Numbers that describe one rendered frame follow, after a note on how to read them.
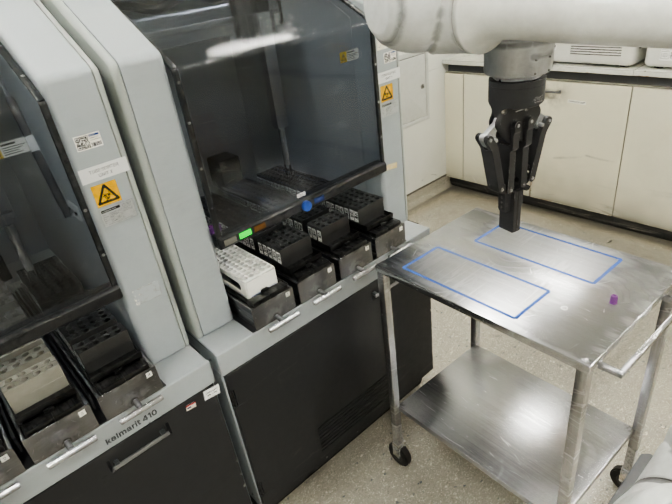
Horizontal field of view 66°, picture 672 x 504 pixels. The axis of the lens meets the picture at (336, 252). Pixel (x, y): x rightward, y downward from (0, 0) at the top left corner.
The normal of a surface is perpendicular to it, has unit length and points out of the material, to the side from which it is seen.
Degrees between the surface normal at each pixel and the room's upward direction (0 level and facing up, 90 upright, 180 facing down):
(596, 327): 0
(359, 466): 0
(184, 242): 90
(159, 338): 90
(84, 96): 90
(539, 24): 104
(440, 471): 0
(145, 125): 90
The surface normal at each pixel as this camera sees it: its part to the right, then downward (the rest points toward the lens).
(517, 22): -0.61, 0.63
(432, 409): -0.12, -0.86
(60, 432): 0.67, 0.30
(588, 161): -0.73, 0.41
